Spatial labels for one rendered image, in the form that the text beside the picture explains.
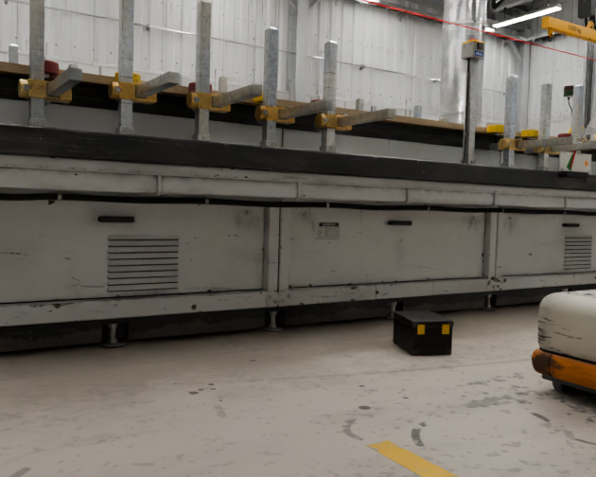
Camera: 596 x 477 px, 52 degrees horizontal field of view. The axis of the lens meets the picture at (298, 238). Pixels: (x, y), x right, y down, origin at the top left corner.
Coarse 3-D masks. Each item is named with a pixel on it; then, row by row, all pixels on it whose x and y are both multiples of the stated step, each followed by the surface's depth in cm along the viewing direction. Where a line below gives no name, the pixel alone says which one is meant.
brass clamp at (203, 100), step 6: (192, 96) 195; (198, 96) 196; (204, 96) 197; (210, 96) 198; (186, 102) 198; (192, 102) 195; (198, 102) 196; (204, 102) 197; (210, 102) 198; (192, 108) 198; (198, 108) 197; (204, 108) 197; (210, 108) 198; (216, 108) 199; (222, 108) 200; (228, 108) 201
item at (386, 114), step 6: (360, 114) 214; (366, 114) 211; (372, 114) 208; (378, 114) 205; (384, 114) 203; (390, 114) 202; (342, 120) 222; (348, 120) 220; (354, 120) 217; (360, 120) 214; (366, 120) 211; (372, 120) 210; (378, 120) 209
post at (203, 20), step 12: (204, 0) 196; (204, 12) 196; (204, 24) 196; (204, 36) 196; (204, 48) 197; (204, 60) 197; (204, 72) 197; (204, 84) 197; (204, 120) 198; (204, 132) 198
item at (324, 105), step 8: (304, 104) 198; (312, 104) 194; (320, 104) 190; (328, 104) 189; (280, 112) 211; (288, 112) 207; (296, 112) 202; (304, 112) 198; (312, 112) 195; (320, 112) 195
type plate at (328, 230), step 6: (318, 222) 254; (324, 222) 256; (330, 222) 257; (336, 222) 259; (318, 228) 254; (324, 228) 256; (330, 228) 257; (336, 228) 259; (318, 234) 254; (324, 234) 256; (330, 234) 258; (336, 234) 259
